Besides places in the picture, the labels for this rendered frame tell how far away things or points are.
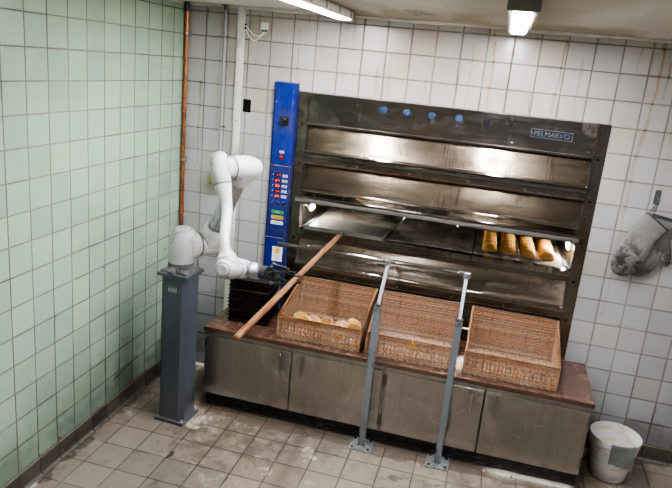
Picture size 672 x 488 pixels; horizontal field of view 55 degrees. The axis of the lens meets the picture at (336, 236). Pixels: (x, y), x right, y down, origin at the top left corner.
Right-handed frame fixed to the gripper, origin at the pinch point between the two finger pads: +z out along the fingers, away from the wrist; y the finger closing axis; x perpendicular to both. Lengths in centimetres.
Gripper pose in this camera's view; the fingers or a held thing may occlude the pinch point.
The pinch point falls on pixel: (295, 278)
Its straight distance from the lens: 343.1
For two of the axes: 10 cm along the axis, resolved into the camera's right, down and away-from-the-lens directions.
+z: 9.6, 1.6, -2.3
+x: -2.7, 2.3, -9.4
